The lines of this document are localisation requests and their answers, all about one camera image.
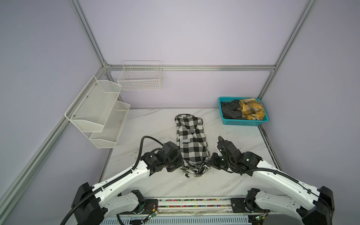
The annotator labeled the left black corrugated cable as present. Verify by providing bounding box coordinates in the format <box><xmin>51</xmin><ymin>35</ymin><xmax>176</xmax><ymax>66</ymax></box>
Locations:
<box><xmin>59</xmin><ymin>135</ymin><xmax>164</xmax><ymax>225</ymax></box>

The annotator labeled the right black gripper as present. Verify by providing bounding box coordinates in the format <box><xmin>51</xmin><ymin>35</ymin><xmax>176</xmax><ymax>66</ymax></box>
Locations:
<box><xmin>204</xmin><ymin>152</ymin><xmax>233</xmax><ymax>170</ymax></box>

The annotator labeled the white mesh lower shelf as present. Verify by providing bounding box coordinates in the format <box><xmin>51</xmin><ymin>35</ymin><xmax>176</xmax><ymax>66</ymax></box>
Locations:
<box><xmin>90</xmin><ymin>101</ymin><xmax>130</xmax><ymax>149</ymax></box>

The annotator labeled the dark grey shirt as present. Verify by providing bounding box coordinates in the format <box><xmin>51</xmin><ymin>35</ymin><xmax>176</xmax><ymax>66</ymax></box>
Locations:
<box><xmin>220</xmin><ymin>99</ymin><xmax>244</xmax><ymax>120</ymax></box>

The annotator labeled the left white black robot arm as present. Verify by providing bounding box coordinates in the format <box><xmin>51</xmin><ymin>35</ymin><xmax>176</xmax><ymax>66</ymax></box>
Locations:
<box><xmin>66</xmin><ymin>142</ymin><xmax>183</xmax><ymax>225</ymax></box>

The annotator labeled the white wire basket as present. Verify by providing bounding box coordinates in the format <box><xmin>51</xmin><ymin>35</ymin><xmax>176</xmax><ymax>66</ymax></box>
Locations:
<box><xmin>118</xmin><ymin>61</ymin><xmax>163</xmax><ymax>91</ymax></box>

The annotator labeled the aluminium mounting rail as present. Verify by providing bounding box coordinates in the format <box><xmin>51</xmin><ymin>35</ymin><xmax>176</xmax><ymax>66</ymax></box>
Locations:
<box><xmin>77</xmin><ymin>194</ymin><xmax>310</xmax><ymax>218</ymax></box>

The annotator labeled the white mesh upper shelf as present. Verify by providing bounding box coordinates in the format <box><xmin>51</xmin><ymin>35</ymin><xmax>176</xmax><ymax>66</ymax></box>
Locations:
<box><xmin>64</xmin><ymin>76</ymin><xmax>122</xmax><ymax>133</ymax></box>

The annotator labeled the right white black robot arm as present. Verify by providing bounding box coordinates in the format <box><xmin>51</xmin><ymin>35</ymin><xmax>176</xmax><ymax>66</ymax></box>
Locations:
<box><xmin>208</xmin><ymin>136</ymin><xmax>335</xmax><ymax>225</ymax></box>

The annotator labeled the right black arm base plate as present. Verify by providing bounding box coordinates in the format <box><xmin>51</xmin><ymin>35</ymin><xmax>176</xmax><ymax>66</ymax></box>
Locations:
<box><xmin>230</xmin><ymin>198</ymin><xmax>270</xmax><ymax>213</ymax></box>

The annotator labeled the black white checkered shirt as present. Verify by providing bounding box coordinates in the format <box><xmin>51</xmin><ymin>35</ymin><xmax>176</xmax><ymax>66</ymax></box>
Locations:
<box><xmin>174</xmin><ymin>114</ymin><xmax>210</xmax><ymax>178</ymax></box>

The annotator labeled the yellow plaid shirt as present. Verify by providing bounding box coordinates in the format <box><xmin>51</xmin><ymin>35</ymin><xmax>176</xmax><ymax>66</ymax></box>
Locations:
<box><xmin>239</xmin><ymin>98</ymin><xmax>266</xmax><ymax>121</ymax></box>

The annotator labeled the white slotted cable duct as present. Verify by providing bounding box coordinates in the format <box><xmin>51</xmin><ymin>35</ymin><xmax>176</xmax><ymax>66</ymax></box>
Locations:
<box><xmin>100</xmin><ymin>215</ymin><xmax>252</xmax><ymax>225</ymax></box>

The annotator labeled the white mesh shelf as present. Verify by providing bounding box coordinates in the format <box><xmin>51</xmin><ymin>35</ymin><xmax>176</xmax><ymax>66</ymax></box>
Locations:
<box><xmin>90</xmin><ymin>101</ymin><xmax>130</xmax><ymax>149</ymax></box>
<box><xmin>64</xmin><ymin>76</ymin><xmax>122</xmax><ymax>133</ymax></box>

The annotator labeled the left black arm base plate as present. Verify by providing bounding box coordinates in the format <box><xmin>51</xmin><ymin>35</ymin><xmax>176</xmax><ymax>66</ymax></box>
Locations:
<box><xmin>120</xmin><ymin>199</ymin><xmax>158</xmax><ymax>215</ymax></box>

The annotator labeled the aluminium frame back bar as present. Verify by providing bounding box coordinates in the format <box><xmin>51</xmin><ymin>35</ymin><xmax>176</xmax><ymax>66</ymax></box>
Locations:
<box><xmin>106</xmin><ymin>65</ymin><xmax>276</xmax><ymax>71</ymax></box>

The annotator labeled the teal plastic basket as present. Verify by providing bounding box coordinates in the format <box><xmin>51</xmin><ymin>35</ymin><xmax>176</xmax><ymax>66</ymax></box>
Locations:
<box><xmin>218</xmin><ymin>97</ymin><xmax>269</xmax><ymax>126</ymax></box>

